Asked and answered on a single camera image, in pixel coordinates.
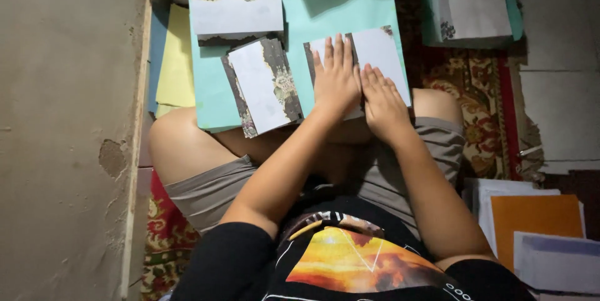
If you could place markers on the person's left hand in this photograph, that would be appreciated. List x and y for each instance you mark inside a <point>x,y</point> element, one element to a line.
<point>336,86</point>

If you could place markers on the person's right hand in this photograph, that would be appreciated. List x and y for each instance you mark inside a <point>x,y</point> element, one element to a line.
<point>385,110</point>

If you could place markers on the white floral-bordered card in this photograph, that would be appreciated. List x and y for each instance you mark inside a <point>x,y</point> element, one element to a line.
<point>382,50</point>

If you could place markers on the pile of folded floral cards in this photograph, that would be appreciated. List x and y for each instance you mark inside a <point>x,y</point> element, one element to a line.
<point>260,88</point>

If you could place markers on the large teal paper sheet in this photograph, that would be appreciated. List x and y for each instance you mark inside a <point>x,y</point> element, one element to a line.
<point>328,6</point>

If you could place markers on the red patterned carpet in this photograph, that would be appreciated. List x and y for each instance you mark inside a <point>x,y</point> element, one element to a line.
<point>473,104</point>

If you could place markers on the stack of flat floral cards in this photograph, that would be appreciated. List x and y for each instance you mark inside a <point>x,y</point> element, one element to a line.
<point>236,13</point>

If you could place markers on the white paper sheets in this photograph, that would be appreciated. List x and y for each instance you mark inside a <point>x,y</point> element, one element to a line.
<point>487,188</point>

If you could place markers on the stack of cards on teal paper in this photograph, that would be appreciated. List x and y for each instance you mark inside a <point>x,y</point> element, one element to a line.
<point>473,10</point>

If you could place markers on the black printed t-shirt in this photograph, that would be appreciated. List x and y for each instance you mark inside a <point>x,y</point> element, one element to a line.
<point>356,254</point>

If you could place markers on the small white stick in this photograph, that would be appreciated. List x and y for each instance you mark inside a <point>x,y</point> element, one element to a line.
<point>529,151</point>

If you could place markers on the yellow paper sheets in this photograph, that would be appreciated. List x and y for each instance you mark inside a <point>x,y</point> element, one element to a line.
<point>176,62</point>

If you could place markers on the grey shorts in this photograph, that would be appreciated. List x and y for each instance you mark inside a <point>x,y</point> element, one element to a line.
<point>211,193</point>

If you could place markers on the orange paper sheet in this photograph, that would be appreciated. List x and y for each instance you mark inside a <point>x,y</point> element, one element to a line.
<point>534,221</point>

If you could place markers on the wooden slat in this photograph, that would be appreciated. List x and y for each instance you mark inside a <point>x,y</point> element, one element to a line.
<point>136,151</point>

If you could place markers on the pale blue paper sheet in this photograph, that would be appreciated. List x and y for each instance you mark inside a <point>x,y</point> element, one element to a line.
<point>558,263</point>

